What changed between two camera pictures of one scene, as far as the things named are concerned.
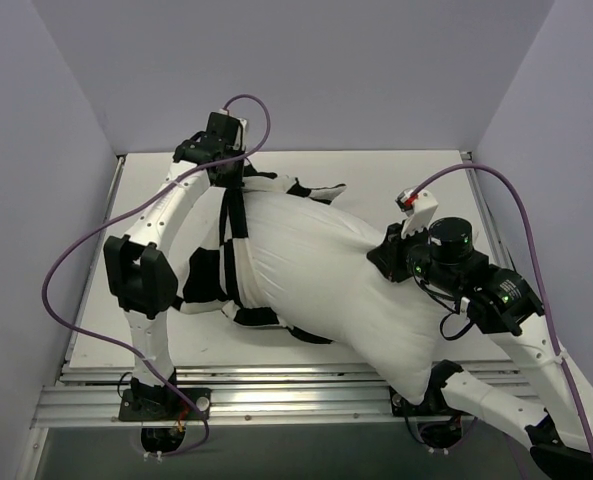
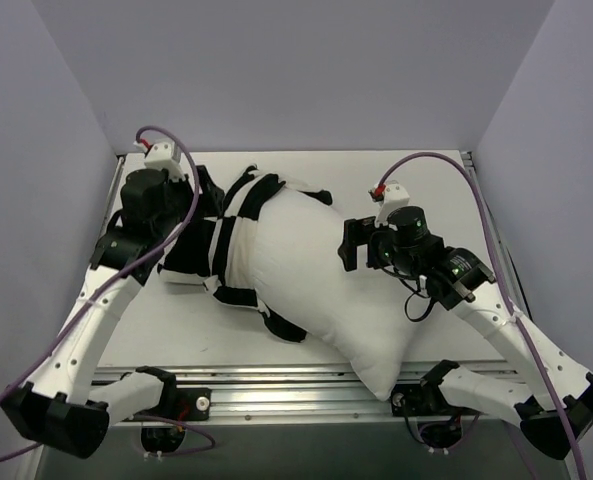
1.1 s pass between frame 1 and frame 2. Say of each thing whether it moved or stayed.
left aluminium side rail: stayed
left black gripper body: moved
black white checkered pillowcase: moved
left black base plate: stayed
